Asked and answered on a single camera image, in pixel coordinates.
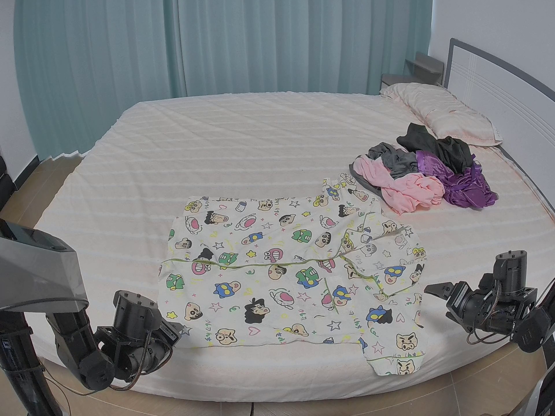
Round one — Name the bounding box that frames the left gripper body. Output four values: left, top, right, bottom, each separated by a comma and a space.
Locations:
145, 317, 183, 365

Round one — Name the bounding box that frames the bed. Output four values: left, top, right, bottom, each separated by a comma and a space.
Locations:
32, 37, 555, 400

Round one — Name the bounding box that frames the blue-green curtain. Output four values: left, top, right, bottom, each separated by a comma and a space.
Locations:
13, 0, 434, 159

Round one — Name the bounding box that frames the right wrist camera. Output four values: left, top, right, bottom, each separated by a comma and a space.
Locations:
477, 271, 498, 296

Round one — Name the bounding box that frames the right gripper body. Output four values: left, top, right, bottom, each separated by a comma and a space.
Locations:
446, 281, 497, 326

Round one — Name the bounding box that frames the grey bedside table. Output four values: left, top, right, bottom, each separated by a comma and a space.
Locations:
381, 51, 446, 86

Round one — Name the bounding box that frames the pile of clothes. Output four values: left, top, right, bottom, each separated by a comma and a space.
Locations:
349, 122, 499, 216

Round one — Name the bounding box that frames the white printed pyjama top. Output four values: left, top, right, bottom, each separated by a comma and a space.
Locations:
157, 176, 428, 378

